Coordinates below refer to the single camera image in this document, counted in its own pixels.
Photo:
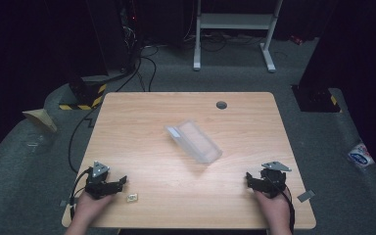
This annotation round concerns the person's right hand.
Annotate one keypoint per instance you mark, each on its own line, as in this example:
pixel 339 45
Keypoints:
pixel 273 209

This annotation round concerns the tan cardboard piece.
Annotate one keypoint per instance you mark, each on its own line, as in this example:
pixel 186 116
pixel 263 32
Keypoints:
pixel 42 118

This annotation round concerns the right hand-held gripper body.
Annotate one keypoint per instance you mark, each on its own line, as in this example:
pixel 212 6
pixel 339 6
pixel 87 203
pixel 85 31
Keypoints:
pixel 272 182

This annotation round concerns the black equipment tower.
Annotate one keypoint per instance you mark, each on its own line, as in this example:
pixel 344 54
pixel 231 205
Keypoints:
pixel 114 32

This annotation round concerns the white metal stand frame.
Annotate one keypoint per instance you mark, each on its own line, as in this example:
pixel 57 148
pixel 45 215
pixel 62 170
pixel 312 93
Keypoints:
pixel 235 21

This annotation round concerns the person's left hand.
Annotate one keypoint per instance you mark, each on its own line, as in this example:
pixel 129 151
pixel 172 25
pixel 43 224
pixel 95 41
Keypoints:
pixel 89 205

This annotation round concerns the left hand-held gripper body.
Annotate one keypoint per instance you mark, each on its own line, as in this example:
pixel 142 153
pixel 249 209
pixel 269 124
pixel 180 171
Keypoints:
pixel 98 187

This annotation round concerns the black floor box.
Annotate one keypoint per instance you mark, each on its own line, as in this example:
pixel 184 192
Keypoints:
pixel 316 99

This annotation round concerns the grey tape strip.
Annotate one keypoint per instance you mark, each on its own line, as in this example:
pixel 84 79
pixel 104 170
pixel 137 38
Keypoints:
pixel 305 196

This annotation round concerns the blue white plastic packet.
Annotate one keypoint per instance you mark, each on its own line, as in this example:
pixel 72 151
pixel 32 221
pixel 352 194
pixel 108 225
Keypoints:
pixel 360 155

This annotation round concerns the small pale wrapped piece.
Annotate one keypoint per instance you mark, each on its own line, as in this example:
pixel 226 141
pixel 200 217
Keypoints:
pixel 132 197

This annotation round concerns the yellow black striped base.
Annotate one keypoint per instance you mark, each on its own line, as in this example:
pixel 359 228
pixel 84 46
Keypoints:
pixel 84 94

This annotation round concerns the clear plastic box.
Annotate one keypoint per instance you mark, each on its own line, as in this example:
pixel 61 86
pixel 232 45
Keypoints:
pixel 194 142

